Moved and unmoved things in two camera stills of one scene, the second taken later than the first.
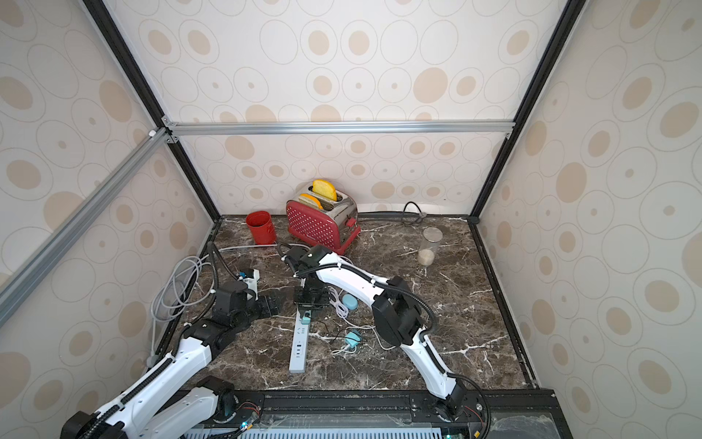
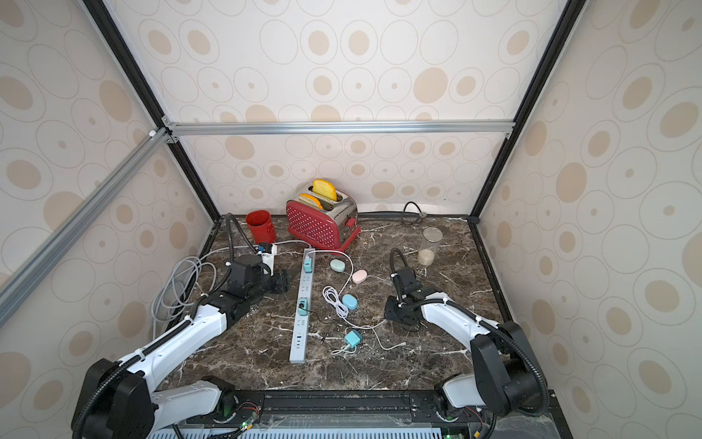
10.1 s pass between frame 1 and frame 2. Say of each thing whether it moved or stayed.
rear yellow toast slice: stayed
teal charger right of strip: stayed
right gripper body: moved
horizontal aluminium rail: stayed
